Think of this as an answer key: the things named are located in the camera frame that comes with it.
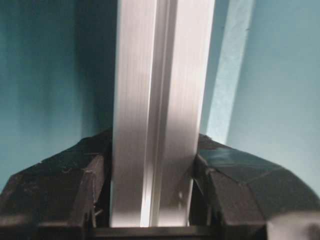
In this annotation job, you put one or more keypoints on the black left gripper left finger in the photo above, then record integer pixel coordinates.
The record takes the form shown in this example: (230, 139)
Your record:
(55, 198)

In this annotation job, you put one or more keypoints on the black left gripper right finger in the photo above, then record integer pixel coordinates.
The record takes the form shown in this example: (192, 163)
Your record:
(237, 193)

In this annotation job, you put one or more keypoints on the silver aluminium metal rail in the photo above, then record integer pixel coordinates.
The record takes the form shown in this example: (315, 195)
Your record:
(162, 49)

